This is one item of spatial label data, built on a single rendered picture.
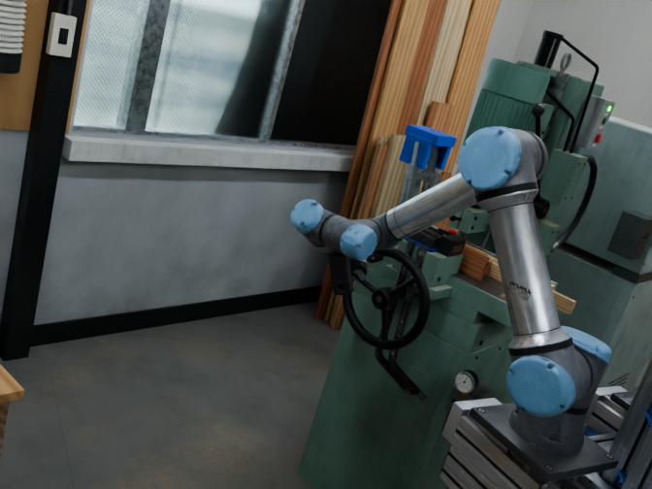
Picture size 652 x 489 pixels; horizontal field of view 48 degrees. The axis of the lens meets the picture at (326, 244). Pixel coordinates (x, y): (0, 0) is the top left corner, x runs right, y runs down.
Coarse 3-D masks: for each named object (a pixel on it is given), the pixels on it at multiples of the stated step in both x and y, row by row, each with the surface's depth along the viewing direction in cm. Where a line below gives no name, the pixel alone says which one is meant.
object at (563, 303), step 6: (492, 264) 217; (492, 270) 217; (498, 270) 216; (492, 276) 217; (498, 276) 216; (558, 294) 205; (558, 300) 205; (564, 300) 204; (570, 300) 203; (558, 306) 205; (564, 306) 204; (570, 306) 203; (570, 312) 204
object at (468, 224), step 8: (472, 208) 220; (464, 216) 217; (472, 216) 216; (480, 216) 220; (448, 224) 221; (456, 224) 219; (464, 224) 218; (472, 224) 218; (480, 224) 222; (488, 224) 226; (464, 232) 218; (472, 232) 220
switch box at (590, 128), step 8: (592, 96) 223; (584, 104) 224; (592, 104) 223; (600, 104) 222; (608, 104) 224; (592, 112) 223; (600, 112) 222; (608, 112) 226; (584, 120) 225; (592, 120) 223; (600, 120) 224; (576, 128) 226; (584, 128) 225; (592, 128) 224; (600, 128) 227; (584, 136) 225; (592, 136) 224; (576, 144) 227; (584, 144) 225; (592, 144) 227
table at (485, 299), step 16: (384, 256) 223; (384, 272) 212; (416, 288) 205; (432, 288) 202; (448, 288) 207; (464, 288) 206; (480, 288) 204; (496, 288) 208; (480, 304) 203; (496, 304) 200
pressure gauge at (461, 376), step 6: (462, 372) 201; (468, 372) 201; (456, 378) 203; (462, 378) 202; (468, 378) 200; (474, 378) 200; (456, 384) 203; (462, 384) 202; (468, 384) 200; (474, 384) 199; (462, 390) 202; (468, 390) 201
